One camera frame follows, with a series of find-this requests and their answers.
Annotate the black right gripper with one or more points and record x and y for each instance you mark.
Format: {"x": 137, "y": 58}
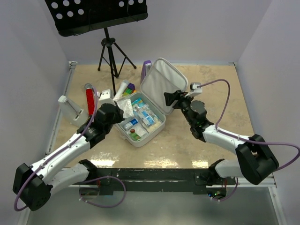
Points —
{"x": 170, "y": 98}

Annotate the grey medicine case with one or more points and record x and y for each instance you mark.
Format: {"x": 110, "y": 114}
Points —
{"x": 162, "y": 77}

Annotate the small green packet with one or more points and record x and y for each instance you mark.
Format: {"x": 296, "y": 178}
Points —
{"x": 134, "y": 136}

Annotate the small white blue bottle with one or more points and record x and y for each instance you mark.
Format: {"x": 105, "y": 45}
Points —
{"x": 130, "y": 124}

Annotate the white gauze packet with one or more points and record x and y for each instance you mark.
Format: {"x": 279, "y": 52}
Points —
{"x": 140, "y": 130}

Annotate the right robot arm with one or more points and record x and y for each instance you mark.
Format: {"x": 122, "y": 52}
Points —
{"x": 255, "y": 160}

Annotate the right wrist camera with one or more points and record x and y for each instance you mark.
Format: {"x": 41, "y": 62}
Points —
{"x": 195, "y": 89}

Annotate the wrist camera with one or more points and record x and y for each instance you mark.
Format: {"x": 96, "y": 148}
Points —
{"x": 195, "y": 89}
{"x": 105, "y": 97}

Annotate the white toy microphone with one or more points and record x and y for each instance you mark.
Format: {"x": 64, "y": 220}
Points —
{"x": 123, "y": 86}

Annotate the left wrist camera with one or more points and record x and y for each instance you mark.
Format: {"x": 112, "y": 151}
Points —
{"x": 105, "y": 97}

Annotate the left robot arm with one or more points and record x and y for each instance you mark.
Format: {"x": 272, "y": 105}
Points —
{"x": 34, "y": 184}

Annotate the clear bag silver sachet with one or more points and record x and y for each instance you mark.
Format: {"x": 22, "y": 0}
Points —
{"x": 125, "y": 105}

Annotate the black music stand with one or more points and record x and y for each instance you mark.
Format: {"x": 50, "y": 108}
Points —
{"x": 76, "y": 17}

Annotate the red toy microphone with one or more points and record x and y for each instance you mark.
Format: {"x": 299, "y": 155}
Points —
{"x": 90, "y": 96}

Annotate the colourful toy block train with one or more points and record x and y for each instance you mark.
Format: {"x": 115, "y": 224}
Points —
{"x": 129, "y": 90}

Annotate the purple metronome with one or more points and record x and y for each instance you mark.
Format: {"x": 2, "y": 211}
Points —
{"x": 145, "y": 69}

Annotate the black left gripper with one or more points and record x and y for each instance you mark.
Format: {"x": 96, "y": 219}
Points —
{"x": 119, "y": 112}

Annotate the clear bag with wipes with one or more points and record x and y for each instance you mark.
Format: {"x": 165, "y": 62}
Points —
{"x": 145, "y": 116}

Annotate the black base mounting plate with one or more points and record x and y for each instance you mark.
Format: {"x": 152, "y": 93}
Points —
{"x": 154, "y": 180}

